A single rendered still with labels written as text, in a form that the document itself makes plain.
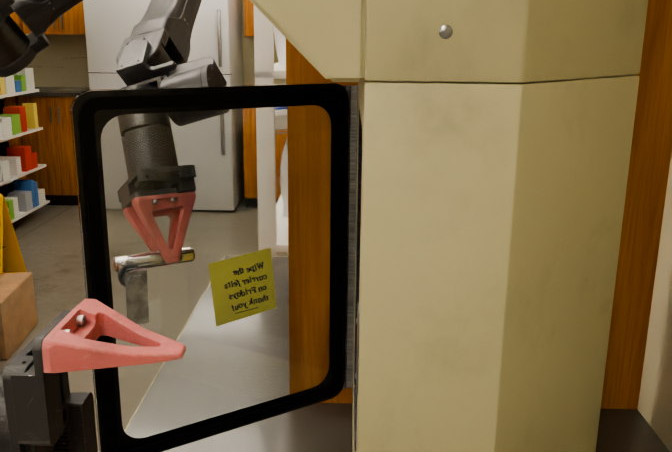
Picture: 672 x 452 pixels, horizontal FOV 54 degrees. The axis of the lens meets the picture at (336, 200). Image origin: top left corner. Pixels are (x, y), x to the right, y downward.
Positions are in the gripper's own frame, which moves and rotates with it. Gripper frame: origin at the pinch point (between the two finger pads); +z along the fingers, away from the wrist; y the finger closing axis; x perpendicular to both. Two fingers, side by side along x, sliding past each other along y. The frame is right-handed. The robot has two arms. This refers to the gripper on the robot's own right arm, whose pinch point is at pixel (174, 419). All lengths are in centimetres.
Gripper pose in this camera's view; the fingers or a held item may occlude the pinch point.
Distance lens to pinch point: 46.7
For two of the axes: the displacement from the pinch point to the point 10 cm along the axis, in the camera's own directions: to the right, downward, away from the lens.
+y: 0.1, -9.7, -2.5
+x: 0.2, -2.5, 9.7
